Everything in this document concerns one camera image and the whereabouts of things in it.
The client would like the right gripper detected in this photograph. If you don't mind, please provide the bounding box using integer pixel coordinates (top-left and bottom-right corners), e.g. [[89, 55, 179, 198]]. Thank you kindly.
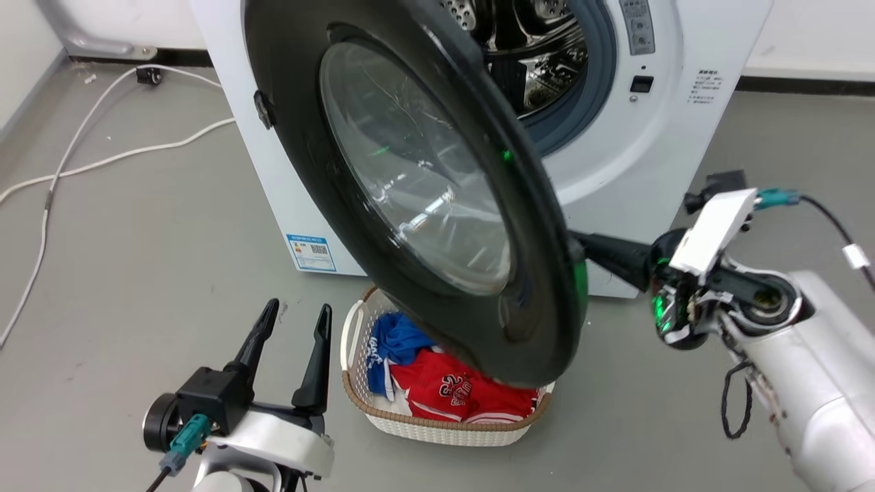
[[571, 228, 727, 351]]

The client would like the steel washing machine drum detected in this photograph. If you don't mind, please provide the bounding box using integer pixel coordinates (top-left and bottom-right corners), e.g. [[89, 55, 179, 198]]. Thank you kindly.
[[437, 0, 589, 118]]

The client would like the blue garment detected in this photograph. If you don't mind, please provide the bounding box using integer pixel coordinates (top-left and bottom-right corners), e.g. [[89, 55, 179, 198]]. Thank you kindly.
[[366, 312, 438, 398]]

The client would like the white front-load washing machine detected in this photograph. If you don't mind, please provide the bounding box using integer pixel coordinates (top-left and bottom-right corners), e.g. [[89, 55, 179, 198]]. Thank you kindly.
[[190, 0, 775, 299]]

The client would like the white woven laundry basket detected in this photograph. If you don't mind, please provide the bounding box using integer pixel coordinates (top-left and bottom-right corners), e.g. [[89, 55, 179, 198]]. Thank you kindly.
[[340, 286, 555, 448]]

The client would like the blue energy label sticker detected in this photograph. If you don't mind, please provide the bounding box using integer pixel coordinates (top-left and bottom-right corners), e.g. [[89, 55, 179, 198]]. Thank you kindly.
[[286, 234, 338, 273]]

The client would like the black round washing machine door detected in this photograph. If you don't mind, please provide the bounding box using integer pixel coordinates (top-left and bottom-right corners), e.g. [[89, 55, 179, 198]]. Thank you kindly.
[[243, 0, 589, 389]]

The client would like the grey drain hose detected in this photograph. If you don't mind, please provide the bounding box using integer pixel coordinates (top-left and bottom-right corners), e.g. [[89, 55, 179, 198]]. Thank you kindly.
[[36, 0, 159, 62]]

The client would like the grey door gasket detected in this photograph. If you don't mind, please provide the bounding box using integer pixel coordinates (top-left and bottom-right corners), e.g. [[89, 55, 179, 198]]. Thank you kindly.
[[516, 0, 618, 159]]

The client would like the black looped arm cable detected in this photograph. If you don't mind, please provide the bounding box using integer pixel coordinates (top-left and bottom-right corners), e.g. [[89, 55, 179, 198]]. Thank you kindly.
[[720, 361, 754, 440]]

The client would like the red basketball jersey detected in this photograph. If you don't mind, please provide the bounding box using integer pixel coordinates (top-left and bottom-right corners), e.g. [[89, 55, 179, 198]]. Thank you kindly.
[[388, 346, 541, 424]]

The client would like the white floor cable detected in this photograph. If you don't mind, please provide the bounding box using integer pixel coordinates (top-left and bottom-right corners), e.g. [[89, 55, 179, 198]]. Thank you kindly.
[[0, 64, 224, 349], [0, 118, 237, 206]]

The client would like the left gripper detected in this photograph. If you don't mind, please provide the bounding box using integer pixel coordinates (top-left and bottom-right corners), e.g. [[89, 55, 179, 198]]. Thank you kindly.
[[142, 298, 336, 479]]

